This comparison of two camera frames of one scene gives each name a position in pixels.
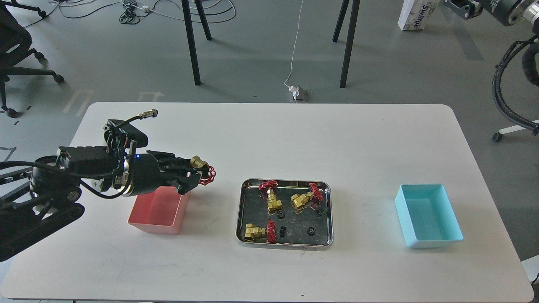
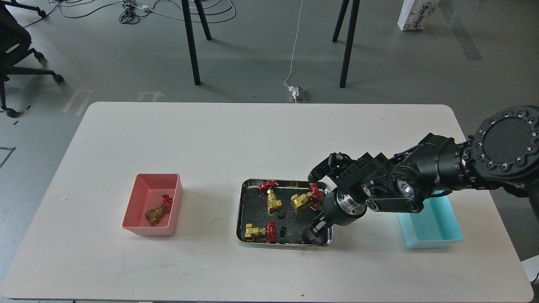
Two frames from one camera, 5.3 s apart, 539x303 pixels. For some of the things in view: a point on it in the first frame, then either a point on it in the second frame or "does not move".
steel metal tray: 285,214 does not move
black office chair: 15,41 does not move
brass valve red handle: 197,163 -> 154,216
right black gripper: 465,9 -> 339,210
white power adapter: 295,90 does not move
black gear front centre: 282,232 does not move
